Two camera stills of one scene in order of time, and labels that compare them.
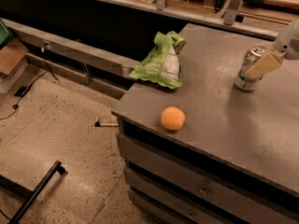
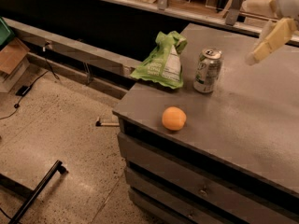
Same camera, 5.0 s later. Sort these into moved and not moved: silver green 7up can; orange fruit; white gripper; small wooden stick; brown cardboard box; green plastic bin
Moved: white gripper; silver green 7up can
Not moved: small wooden stick; green plastic bin; brown cardboard box; orange fruit
